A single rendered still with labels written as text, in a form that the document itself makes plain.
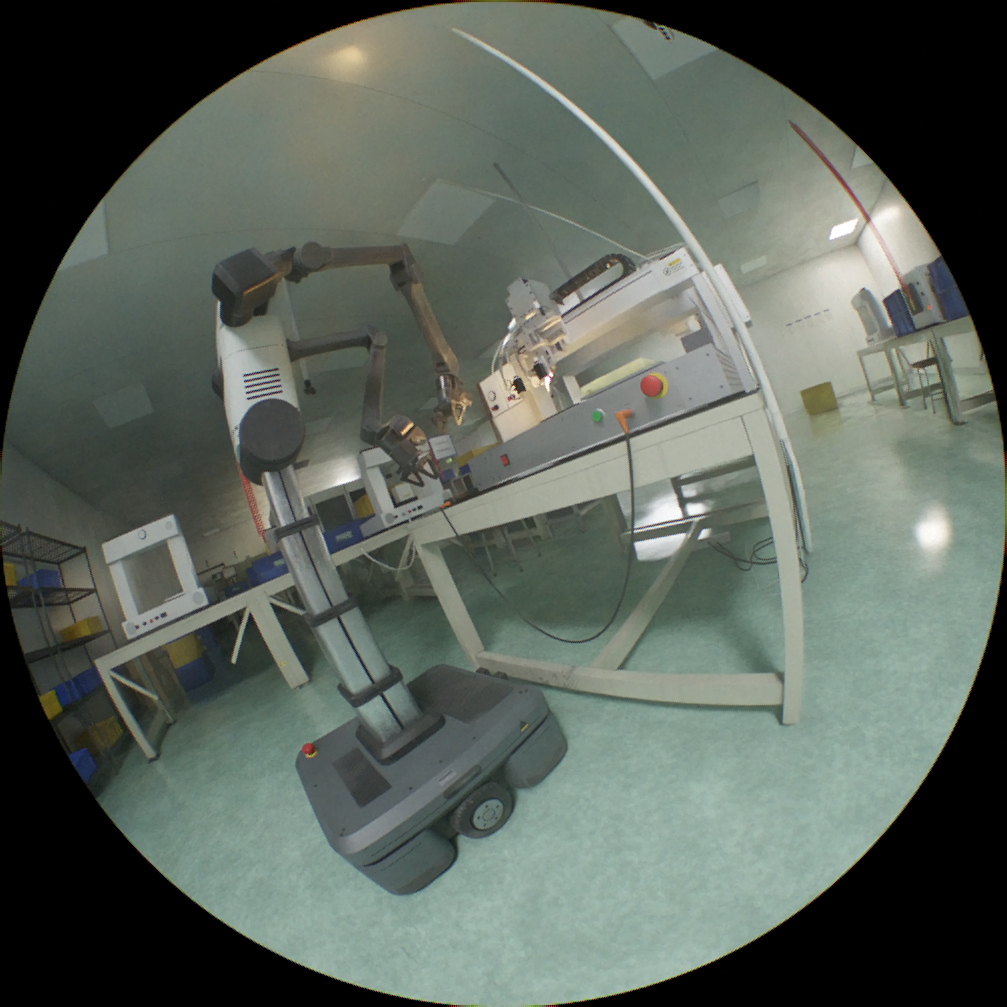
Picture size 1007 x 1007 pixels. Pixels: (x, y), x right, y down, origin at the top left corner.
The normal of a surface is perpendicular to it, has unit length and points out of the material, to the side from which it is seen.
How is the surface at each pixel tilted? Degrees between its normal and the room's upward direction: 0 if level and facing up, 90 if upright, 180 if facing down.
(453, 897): 0
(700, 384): 90
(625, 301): 90
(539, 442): 90
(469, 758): 45
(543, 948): 0
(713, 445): 90
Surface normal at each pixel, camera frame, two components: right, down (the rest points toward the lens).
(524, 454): -0.67, 0.31
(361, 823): -0.37, -0.93
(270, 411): 0.65, -0.22
